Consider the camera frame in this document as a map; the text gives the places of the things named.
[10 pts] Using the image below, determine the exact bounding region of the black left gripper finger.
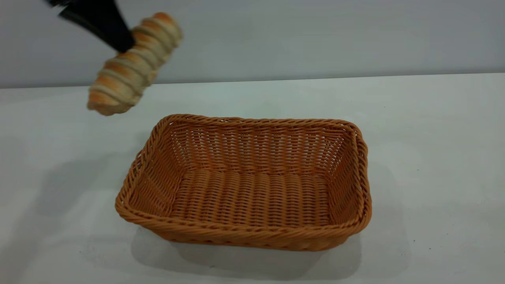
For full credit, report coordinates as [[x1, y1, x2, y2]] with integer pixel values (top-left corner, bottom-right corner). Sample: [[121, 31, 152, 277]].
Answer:
[[58, 0, 137, 54]]

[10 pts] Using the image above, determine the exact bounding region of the striped twisted bread roll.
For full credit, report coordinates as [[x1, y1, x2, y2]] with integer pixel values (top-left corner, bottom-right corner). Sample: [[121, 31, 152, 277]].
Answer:
[[87, 12, 183, 116]]

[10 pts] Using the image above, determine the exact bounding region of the orange woven wicker basket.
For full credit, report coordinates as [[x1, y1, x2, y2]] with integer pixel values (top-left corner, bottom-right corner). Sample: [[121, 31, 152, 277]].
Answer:
[[115, 114, 372, 252]]

